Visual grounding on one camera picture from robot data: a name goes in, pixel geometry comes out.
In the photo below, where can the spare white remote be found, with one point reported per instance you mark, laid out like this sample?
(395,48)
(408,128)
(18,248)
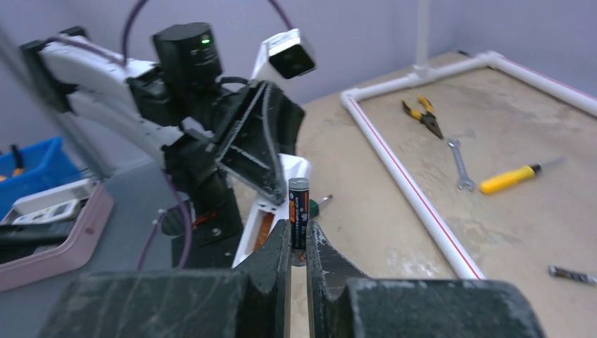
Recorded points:
(56,204)

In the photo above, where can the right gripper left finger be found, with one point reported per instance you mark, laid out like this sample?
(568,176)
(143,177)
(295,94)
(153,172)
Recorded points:
(250,300)

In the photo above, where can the yellow handled pliers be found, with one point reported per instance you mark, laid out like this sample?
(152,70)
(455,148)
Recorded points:
(425,117)

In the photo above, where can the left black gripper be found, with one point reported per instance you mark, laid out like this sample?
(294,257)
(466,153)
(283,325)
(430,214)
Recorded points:
(239,133)

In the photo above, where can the yellow handled screwdriver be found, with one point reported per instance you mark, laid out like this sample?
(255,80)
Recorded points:
(511,178)

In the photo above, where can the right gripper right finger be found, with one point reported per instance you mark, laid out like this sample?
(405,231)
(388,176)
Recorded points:
(345,302)

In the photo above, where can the small silver wrench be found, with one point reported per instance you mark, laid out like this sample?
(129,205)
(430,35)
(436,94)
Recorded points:
(464,181)

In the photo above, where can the white PVC pipe frame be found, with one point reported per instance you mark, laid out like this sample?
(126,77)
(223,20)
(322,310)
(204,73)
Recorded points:
(411,204)

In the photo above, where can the green handled screwdriver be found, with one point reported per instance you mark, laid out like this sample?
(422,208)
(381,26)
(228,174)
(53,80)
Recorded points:
(315,206)

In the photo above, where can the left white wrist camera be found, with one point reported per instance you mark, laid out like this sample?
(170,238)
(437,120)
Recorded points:
(284,56)

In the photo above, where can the blue plastic bin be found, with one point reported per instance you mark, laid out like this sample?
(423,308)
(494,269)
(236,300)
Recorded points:
(46,165)

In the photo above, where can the white AC remote control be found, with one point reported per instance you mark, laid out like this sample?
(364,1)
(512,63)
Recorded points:
(263,215)

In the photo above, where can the pink tray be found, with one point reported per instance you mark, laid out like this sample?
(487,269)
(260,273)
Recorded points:
(31,253)

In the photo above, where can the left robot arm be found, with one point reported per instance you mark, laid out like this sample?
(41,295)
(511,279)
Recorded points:
(125,95)

